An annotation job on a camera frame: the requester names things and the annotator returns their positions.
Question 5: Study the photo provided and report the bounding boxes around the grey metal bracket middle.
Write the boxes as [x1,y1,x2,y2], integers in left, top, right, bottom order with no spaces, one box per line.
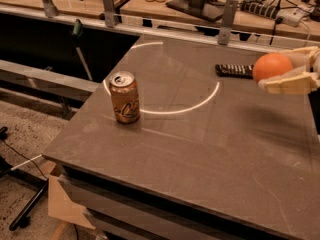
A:
[102,0,118,27]

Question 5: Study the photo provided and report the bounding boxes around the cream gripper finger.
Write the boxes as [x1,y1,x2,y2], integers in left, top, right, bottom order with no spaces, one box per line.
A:
[258,66,319,95]
[281,46,320,68]

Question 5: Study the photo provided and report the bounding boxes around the grey metal bracket left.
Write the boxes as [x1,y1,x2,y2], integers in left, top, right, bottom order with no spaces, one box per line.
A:
[42,0,58,18]

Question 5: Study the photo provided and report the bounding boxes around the black tripod stand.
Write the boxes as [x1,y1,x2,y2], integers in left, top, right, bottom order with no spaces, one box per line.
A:
[0,127,49,232]

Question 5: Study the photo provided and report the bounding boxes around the power strip with cables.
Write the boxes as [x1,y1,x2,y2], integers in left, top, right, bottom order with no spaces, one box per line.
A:
[240,0,319,27]

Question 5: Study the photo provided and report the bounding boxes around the cardboard box under table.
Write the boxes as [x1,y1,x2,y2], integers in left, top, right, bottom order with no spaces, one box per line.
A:
[48,166,94,229]

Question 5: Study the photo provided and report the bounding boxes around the orange fruit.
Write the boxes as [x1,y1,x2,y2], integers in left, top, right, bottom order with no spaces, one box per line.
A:
[253,53,293,82]

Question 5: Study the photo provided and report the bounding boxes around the green handled tool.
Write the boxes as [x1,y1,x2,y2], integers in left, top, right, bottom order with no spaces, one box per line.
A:
[70,18,94,82]

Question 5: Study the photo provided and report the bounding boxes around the grey metal bracket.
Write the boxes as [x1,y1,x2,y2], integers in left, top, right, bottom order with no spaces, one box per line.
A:
[102,0,118,27]
[218,0,238,45]
[42,0,58,18]

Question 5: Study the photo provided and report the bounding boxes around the black monitor stand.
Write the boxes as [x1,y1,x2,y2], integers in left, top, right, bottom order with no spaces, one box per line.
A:
[166,0,224,22]

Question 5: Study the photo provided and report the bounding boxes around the grey metal bracket right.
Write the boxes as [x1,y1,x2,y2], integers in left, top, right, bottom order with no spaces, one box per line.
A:
[218,0,238,45]

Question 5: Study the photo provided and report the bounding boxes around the orange soda can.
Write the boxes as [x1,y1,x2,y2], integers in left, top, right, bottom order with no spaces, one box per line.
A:
[109,71,140,124]

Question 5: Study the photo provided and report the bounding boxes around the dark rxbar chocolate bar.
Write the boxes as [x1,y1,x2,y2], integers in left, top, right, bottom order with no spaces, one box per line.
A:
[215,64,253,79]

